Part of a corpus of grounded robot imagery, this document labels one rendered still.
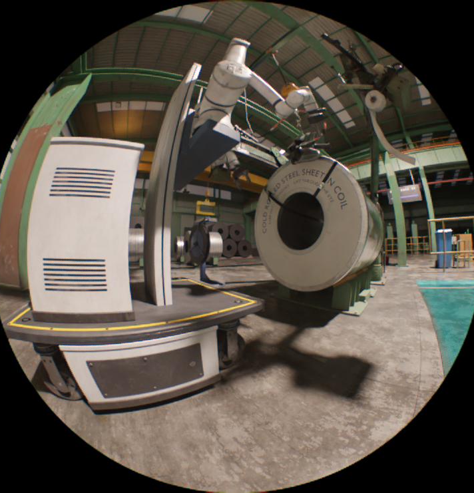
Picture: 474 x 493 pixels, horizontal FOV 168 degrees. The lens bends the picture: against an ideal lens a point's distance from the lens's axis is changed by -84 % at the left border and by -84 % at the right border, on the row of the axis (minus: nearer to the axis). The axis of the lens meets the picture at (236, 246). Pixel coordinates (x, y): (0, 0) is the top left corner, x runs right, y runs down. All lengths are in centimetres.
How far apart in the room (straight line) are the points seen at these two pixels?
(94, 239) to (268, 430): 71
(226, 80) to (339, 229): 108
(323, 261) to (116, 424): 141
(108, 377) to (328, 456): 59
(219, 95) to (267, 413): 114
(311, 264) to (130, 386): 128
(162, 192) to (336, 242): 109
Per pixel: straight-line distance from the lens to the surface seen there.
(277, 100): 113
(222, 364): 74
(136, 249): 552
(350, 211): 120
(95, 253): 47
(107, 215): 47
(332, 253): 122
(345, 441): 60
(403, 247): 572
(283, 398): 66
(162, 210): 60
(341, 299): 145
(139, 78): 391
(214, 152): 75
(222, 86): 73
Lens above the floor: 51
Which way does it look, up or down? 2 degrees up
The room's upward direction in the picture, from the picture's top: straight up
